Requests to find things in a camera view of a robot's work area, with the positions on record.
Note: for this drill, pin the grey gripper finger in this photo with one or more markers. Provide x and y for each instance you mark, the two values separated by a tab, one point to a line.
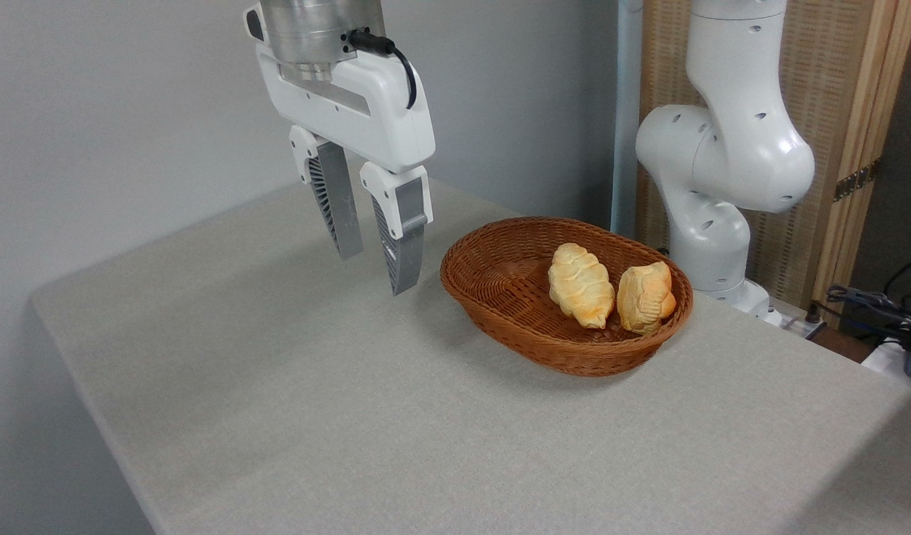
409	245
340	200

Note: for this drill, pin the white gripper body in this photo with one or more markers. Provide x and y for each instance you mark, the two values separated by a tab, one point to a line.
381	111

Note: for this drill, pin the short braided bread roll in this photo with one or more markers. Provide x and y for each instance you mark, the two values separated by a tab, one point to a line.
645	297

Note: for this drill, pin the long braided bread roll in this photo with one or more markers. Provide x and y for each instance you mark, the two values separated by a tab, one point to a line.
580	286

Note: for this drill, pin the brown wicker basket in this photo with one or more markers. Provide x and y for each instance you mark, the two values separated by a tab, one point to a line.
500	297

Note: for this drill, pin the grey tablecloth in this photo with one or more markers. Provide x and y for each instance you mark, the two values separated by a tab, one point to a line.
351	416

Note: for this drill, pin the white vertical pole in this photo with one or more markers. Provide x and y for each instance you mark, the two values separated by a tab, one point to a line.
626	111

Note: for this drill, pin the wooden folding screen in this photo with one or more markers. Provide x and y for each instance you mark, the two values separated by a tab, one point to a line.
823	74

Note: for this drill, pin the metal screen hinge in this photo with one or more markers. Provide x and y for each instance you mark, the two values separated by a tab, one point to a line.
855	180

